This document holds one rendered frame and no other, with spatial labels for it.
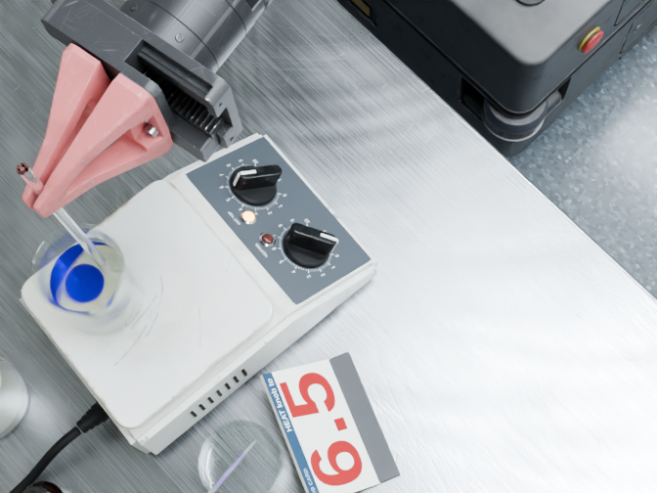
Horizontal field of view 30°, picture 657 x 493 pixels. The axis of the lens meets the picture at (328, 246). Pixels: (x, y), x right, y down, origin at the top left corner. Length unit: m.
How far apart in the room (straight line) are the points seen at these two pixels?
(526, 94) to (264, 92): 0.57
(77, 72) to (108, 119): 0.03
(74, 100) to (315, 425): 0.31
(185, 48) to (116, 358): 0.24
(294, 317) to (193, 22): 0.24
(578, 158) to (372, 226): 0.86
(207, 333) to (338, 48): 0.26
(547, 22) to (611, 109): 0.39
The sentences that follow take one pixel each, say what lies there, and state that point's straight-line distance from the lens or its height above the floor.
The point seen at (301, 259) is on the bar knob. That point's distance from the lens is 0.80.
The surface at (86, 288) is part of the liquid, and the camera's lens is 0.74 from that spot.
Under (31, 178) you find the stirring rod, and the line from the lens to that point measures 0.59.
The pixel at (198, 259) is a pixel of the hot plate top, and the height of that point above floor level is 0.84.
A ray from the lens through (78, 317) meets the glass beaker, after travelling 0.72.
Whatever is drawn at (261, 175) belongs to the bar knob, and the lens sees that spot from 0.81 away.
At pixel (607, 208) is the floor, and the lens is 1.68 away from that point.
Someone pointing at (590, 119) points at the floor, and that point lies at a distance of 1.72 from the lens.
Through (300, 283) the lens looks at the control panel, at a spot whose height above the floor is 0.81.
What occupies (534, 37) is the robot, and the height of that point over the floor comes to 0.36.
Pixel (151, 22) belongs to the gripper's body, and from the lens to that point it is 0.61.
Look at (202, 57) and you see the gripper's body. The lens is 0.61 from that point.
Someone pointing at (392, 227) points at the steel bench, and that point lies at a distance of 0.86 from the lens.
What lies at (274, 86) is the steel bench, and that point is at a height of 0.75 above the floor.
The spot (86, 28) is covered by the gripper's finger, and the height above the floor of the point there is 1.04.
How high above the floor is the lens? 1.57
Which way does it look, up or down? 74 degrees down
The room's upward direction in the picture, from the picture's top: 10 degrees counter-clockwise
